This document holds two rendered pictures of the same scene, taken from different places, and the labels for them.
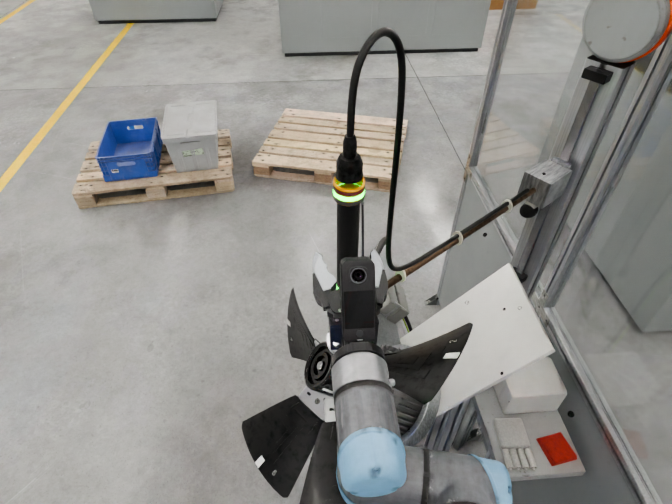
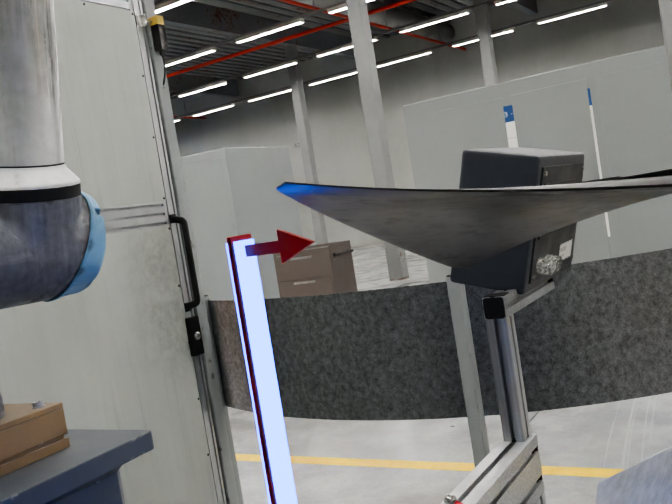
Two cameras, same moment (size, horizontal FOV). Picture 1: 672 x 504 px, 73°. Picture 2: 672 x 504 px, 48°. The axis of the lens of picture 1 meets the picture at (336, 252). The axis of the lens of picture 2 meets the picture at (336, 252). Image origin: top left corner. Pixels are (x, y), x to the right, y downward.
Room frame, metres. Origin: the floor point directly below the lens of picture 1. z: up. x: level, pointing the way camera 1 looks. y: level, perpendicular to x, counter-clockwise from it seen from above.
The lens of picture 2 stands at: (0.54, -0.45, 1.20)
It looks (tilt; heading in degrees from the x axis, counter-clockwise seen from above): 3 degrees down; 126
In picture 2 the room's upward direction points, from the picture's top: 9 degrees counter-clockwise
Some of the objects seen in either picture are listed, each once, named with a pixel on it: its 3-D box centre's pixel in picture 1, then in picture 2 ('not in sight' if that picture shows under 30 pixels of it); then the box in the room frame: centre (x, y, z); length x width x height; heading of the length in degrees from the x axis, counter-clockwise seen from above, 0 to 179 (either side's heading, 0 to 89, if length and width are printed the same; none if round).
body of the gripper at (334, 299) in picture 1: (354, 332); not in sight; (0.40, -0.03, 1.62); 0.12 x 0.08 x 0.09; 4
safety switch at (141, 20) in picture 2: not in sight; (154, 49); (-1.37, 1.35, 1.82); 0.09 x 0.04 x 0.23; 94
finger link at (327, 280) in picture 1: (321, 281); not in sight; (0.49, 0.02, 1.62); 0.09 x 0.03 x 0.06; 26
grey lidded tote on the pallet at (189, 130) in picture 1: (194, 136); not in sight; (3.35, 1.16, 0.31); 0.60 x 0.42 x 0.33; 11
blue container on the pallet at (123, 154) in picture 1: (132, 148); not in sight; (3.25, 1.66, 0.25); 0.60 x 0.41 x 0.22; 11
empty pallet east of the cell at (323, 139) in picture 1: (335, 146); not in sight; (3.59, 0.01, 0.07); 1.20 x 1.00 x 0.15; 78
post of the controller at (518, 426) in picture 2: not in sight; (506, 366); (0.11, 0.48, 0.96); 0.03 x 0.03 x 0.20; 4
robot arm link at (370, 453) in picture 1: (368, 438); not in sight; (0.24, -0.04, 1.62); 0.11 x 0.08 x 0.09; 4
